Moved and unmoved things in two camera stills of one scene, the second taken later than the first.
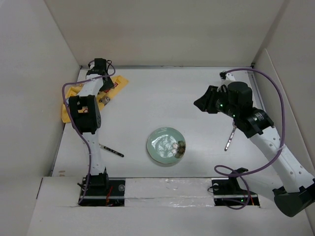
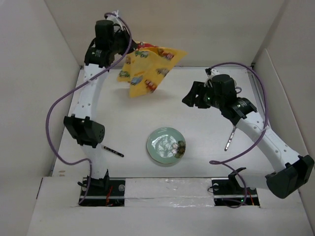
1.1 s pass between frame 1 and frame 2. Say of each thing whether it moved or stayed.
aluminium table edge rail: stayed
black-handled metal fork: stayed
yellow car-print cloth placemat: moved
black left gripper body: moved
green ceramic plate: stayed
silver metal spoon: stayed
